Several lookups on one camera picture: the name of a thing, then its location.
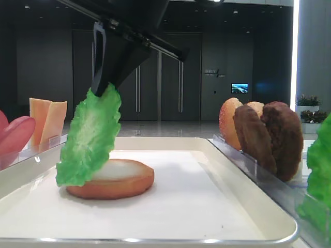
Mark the round bottom bun slice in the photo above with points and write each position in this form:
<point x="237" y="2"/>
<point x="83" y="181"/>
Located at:
<point x="117" y="179"/>

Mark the small wall display screen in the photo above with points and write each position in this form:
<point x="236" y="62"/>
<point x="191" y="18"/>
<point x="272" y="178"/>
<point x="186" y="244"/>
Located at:
<point x="239" y="88"/>

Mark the green lettuce leaf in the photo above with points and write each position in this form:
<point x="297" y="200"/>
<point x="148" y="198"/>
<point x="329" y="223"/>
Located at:
<point x="90" y="139"/>
<point x="318" y="180"/>

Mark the cheese slice right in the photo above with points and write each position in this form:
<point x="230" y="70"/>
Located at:
<point x="54" y="121"/>

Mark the white tray liner paper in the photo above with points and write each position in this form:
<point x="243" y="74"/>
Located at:
<point x="183" y="203"/>

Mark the dark door left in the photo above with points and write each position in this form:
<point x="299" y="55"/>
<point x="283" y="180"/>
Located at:
<point x="82" y="58"/>

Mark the brown meat patty left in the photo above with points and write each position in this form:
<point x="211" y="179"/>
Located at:
<point x="254" y="138"/>

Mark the cheese slice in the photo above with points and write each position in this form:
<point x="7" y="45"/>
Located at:
<point x="54" y="121"/>
<point x="38" y="109"/>

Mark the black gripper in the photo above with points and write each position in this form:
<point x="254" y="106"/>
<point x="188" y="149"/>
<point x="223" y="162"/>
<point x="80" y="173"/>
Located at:
<point x="117" y="54"/>

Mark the green lettuce leaf in rack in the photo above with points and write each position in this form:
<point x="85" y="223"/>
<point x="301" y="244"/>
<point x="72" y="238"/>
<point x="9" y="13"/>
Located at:
<point x="318" y="180"/>

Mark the white rectangular tray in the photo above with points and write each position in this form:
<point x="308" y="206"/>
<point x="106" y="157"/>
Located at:
<point x="277" y="226"/>

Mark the brown meat patty right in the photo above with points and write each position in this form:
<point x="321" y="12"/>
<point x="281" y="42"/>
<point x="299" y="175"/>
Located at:
<point x="284" y="128"/>

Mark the red tomato slice rear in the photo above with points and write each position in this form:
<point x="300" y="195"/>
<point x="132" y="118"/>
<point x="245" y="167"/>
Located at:
<point x="3" y="122"/>

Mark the red tomato slice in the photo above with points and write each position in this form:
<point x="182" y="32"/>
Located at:
<point x="3" y="122"/>
<point x="17" y="134"/>

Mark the dark door right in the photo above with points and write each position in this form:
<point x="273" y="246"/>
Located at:
<point x="180" y="82"/>

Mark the clear acrylic rack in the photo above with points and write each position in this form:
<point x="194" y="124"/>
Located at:
<point x="31" y="151"/>
<point x="288" y="195"/>

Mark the red tomato slice front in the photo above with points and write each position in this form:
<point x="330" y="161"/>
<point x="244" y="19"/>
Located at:
<point x="17" y="134"/>

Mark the dark door middle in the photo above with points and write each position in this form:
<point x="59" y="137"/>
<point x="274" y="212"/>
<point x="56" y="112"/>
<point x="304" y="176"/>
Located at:
<point x="139" y="92"/>

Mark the clear acrylic rack left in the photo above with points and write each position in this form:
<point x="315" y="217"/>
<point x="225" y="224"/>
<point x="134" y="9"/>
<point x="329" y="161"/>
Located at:
<point x="31" y="151"/>

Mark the cheese slice left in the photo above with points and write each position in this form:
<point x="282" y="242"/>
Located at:
<point x="38" y="109"/>

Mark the clear acrylic rack right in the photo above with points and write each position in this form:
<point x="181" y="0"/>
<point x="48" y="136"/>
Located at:
<point x="288" y="195"/>

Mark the sesame top bun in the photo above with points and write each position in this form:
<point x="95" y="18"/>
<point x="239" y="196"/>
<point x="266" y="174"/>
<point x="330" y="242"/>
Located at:
<point x="226" y="122"/>

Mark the brown meat patty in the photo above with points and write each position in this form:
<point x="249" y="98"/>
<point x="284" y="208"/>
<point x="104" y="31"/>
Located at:
<point x="284" y="128"/>
<point x="254" y="138"/>

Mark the dark door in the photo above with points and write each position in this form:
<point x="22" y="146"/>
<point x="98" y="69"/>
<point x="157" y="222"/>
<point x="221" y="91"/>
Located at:
<point x="180" y="82"/>
<point x="139" y="92"/>
<point x="82" y="58"/>

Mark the potted plants planter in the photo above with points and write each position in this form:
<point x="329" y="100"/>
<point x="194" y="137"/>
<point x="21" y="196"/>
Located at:
<point x="308" y="110"/>

